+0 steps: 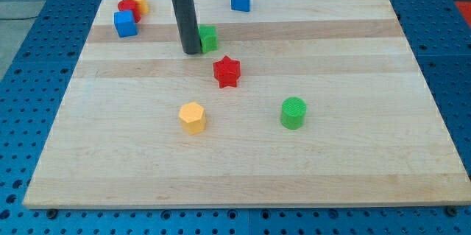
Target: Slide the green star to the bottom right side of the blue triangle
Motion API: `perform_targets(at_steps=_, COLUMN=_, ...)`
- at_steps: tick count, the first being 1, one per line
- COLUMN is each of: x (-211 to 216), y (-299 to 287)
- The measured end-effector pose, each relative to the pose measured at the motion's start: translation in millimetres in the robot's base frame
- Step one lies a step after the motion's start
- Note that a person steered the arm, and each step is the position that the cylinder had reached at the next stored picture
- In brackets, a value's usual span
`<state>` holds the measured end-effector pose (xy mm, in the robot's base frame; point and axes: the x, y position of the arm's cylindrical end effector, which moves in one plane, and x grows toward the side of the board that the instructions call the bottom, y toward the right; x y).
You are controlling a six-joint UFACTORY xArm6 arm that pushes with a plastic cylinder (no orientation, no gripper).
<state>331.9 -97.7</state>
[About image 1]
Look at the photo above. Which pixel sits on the red cylinder block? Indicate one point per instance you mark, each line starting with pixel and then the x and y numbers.
pixel 132 6

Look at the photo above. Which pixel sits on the blue cube block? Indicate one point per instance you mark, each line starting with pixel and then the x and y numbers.
pixel 125 24

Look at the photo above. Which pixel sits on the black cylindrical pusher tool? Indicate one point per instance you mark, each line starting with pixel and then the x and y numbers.
pixel 187 25

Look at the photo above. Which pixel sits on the wooden board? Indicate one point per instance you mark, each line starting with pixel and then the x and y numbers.
pixel 372 136

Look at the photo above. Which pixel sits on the red star block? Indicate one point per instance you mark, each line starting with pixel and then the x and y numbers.
pixel 227 71

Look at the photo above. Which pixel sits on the green cylinder block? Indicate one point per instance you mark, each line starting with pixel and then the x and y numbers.
pixel 293 111

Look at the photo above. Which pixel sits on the green star block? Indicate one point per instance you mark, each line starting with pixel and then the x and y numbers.
pixel 208 38

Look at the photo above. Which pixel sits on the yellow hexagon block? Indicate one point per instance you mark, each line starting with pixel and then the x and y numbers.
pixel 192 118

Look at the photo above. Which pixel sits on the blue triangle block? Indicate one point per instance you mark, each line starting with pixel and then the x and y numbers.
pixel 240 5

